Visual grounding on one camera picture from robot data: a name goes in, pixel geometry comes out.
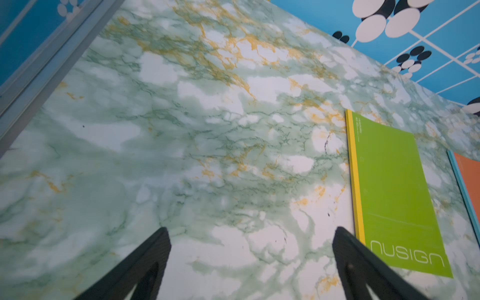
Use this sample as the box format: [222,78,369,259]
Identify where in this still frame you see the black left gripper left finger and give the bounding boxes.
[76,227,171,300]

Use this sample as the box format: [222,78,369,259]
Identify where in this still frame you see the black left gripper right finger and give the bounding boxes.
[332,226,427,300]

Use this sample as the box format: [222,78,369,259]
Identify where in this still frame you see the green cover notebook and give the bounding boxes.
[345,110,453,278]

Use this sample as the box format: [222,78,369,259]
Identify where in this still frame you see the orange cover notebook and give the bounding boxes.
[447,151,480,243]

